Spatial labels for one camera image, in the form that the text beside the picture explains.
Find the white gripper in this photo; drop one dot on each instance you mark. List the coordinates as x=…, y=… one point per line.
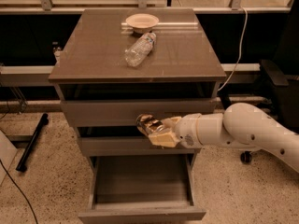
x=186, y=131

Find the orange soda can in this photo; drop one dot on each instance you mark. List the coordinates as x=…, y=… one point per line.
x=147, y=124

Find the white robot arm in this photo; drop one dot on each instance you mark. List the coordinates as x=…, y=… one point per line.
x=242, y=126

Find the grey middle drawer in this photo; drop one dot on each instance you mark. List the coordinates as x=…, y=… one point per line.
x=122, y=141

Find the grey drawer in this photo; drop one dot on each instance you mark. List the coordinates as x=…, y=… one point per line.
x=122, y=141
x=142, y=189
x=123, y=109

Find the grey top drawer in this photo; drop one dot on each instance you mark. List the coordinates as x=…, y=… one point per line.
x=123, y=109

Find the grey bottom drawer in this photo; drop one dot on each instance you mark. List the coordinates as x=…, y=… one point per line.
x=142, y=189

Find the grey drawer cabinet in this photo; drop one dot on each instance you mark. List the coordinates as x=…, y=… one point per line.
x=92, y=62

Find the clear plastic water bottle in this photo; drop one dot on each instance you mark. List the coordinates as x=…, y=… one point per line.
x=138, y=52

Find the white paper bowl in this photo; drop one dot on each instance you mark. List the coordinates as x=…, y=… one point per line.
x=142, y=23

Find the black office chair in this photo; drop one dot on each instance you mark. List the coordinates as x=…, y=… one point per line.
x=279, y=80

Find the black metal bar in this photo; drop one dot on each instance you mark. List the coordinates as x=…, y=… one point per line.
x=21, y=167

